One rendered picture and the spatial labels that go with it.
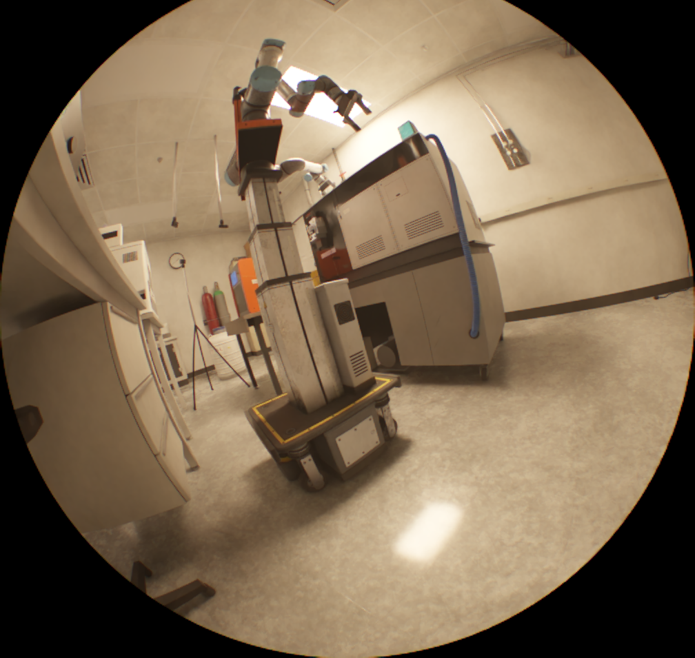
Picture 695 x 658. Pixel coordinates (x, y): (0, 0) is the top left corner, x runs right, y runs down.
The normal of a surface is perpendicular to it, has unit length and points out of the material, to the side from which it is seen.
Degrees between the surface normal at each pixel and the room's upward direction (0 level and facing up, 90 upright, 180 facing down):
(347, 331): 90
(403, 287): 90
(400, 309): 90
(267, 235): 90
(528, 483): 0
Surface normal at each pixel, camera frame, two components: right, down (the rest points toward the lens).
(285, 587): -0.27, -0.96
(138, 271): 0.66, -0.14
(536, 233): -0.69, 0.24
